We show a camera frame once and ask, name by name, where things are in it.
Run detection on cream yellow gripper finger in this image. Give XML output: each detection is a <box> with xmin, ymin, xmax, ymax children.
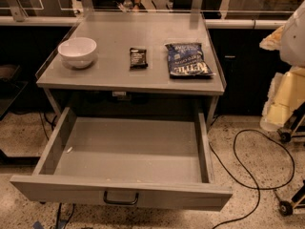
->
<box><xmin>260</xmin><ymin>67</ymin><xmax>305</xmax><ymax>132</ymax></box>

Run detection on grey open top drawer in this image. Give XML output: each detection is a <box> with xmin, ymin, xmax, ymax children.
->
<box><xmin>10</xmin><ymin>109</ymin><xmax>233</xmax><ymax>211</ymax></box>

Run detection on white ceramic bowl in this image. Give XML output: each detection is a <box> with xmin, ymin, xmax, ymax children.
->
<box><xmin>58</xmin><ymin>37</ymin><xmax>97</xmax><ymax>69</ymax></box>

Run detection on blue chip bag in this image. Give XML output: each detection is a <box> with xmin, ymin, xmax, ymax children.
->
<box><xmin>165</xmin><ymin>42</ymin><xmax>214</xmax><ymax>78</ymax></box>

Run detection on black snack bar wrapper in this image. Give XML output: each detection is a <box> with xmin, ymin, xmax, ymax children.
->
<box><xmin>130</xmin><ymin>48</ymin><xmax>148</xmax><ymax>69</ymax></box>

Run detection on clear plastic water bottle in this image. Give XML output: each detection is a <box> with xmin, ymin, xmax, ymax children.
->
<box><xmin>123</xmin><ymin>0</ymin><xmax>133</xmax><ymax>10</ymax></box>

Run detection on black drawer handle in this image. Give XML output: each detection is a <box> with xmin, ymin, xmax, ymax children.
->
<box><xmin>103</xmin><ymin>191</ymin><xmax>139</xmax><ymax>206</ymax></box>

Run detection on black caster wheel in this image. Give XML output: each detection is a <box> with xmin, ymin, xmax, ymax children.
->
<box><xmin>279</xmin><ymin>132</ymin><xmax>292</xmax><ymax>143</ymax></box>
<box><xmin>279</xmin><ymin>200</ymin><xmax>294</xmax><ymax>217</ymax></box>

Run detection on black caster wheel lower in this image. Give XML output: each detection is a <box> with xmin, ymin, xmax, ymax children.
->
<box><xmin>279</xmin><ymin>200</ymin><xmax>294</xmax><ymax>217</ymax></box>

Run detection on black floor cable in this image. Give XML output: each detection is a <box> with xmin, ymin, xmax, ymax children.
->
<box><xmin>208</xmin><ymin>129</ymin><xmax>296</xmax><ymax>229</ymax></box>

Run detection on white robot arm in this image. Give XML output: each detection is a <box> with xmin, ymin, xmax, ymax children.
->
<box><xmin>259</xmin><ymin>6</ymin><xmax>305</xmax><ymax>132</ymax></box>

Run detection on black caster wheel upper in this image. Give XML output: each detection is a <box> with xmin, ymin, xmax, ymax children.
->
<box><xmin>279</xmin><ymin>132</ymin><xmax>292</xmax><ymax>143</ymax></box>

